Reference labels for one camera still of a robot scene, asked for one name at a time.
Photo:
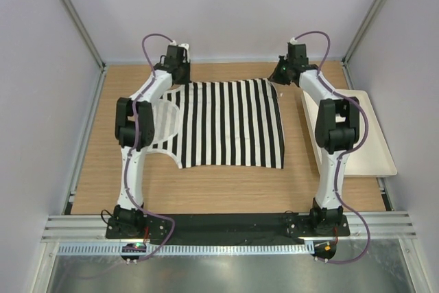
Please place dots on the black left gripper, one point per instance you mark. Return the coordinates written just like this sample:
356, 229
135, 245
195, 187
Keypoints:
187, 65

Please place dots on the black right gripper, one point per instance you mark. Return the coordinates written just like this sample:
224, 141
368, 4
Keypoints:
282, 60

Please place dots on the black white striped tank top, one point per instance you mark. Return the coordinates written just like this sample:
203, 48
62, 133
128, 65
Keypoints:
220, 123

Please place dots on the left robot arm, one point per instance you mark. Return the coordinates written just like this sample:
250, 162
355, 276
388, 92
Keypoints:
134, 131

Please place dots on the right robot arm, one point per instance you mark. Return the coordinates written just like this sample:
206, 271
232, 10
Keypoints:
336, 132

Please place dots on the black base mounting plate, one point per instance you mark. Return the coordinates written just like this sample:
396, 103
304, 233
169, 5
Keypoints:
228, 229

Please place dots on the left black controller puck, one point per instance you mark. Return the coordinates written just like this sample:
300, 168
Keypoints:
132, 252

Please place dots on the black controller puck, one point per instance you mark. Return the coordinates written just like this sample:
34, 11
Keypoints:
324, 251
132, 252

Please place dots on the right black controller puck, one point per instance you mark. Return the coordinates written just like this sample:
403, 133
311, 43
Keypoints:
324, 251

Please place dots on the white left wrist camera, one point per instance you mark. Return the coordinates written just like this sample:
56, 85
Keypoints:
185, 46

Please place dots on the left aluminium frame post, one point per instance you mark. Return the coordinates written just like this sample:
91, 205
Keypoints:
80, 27

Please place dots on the aluminium frame post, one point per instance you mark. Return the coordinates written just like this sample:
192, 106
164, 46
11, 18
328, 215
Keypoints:
366, 24
80, 27

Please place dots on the right aluminium frame post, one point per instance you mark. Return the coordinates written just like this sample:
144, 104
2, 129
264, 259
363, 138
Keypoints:
366, 24

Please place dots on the slotted cable duct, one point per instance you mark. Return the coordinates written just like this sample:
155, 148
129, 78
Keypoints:
114, 249

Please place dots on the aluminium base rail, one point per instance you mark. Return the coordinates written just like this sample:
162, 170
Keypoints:
381, 224

